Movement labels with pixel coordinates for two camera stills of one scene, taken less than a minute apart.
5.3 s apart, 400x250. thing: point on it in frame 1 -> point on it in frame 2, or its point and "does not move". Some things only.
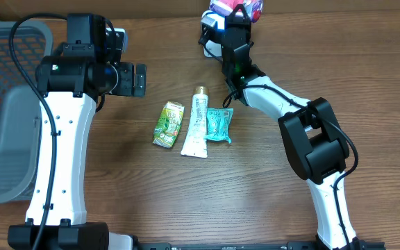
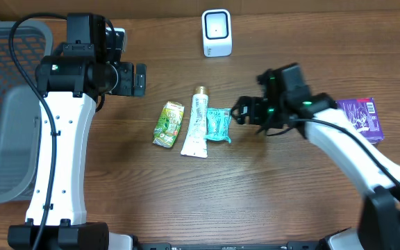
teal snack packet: [219, 122] does not move
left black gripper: [139, 80] does not move
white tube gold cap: [196, 143] does not move
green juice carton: [169, 123] does not move
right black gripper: [246, 30] -> [247, 108]
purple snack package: [253, 8] -> [362, 114]
